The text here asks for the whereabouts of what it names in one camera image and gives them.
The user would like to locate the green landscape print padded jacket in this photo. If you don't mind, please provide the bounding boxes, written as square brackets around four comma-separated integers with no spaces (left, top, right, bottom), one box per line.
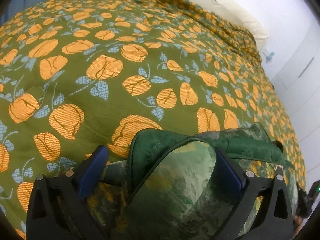
[86,123,298,239]

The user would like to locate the white wardrobe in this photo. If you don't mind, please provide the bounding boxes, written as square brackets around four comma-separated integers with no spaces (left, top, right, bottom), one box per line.
[272,12,319,189]

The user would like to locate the green quilt with orange flowers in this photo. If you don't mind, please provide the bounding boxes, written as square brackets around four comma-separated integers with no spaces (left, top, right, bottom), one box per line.
[1,0,305,239]

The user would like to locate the white wall socket with plug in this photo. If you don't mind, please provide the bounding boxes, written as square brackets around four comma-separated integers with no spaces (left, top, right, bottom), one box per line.
[262,48,275,62]

